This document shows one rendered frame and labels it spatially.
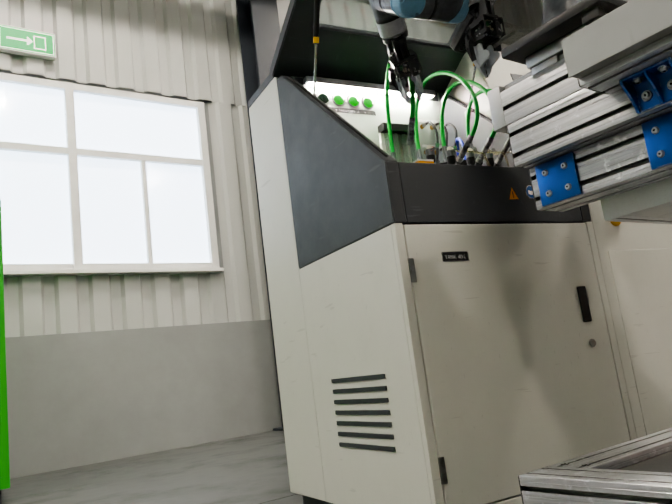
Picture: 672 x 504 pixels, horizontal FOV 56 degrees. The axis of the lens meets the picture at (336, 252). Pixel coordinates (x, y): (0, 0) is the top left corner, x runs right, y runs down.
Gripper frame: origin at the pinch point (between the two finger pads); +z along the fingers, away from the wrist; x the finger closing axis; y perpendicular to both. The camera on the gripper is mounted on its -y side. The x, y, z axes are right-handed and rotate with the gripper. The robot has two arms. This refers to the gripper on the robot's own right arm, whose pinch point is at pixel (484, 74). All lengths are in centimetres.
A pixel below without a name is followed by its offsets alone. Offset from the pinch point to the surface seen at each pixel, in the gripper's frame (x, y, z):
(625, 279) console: 44, -3, 60
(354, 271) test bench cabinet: -35, -25, 50
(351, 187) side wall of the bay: -35.0, -20.9, 27.0
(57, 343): -82, -409, 28
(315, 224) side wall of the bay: -35, -45, 31
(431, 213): -23.3, -3.0, 39.4
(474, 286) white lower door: -13, -3, 59
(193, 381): 24, -423, 69
